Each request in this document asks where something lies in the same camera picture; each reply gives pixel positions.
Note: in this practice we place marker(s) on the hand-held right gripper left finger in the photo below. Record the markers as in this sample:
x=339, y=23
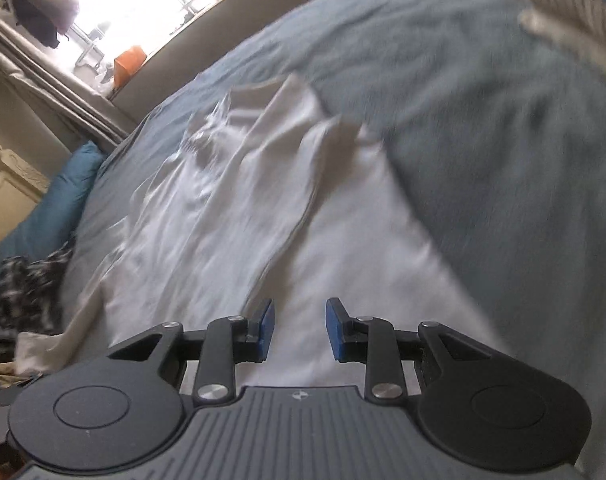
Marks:
x=267, y=331

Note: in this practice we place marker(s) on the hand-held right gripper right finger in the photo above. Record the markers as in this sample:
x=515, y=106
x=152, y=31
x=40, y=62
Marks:
x=333, y=331

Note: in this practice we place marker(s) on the stack of folded clothes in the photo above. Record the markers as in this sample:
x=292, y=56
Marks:
x=573, y=5

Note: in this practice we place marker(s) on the grey bed blanket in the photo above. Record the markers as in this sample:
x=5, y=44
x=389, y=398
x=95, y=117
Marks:
x=483, y=150

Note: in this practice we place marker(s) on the black white plaid shirt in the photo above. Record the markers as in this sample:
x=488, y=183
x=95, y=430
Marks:
x=28, y=295

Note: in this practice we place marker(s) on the blue pillow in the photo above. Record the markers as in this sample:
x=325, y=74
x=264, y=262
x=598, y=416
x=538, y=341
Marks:
x=48, y=210

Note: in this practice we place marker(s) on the orange bag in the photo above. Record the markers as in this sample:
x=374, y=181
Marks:
x=129, y=64

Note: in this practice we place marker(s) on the cream carved headboard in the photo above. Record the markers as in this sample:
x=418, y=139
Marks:
x=8, y=170

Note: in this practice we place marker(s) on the grey curtain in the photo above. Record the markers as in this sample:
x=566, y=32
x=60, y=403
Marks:
x=63, y=85

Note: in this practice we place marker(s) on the dark hanging garment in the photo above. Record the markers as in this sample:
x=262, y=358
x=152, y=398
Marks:
x=43, y=5

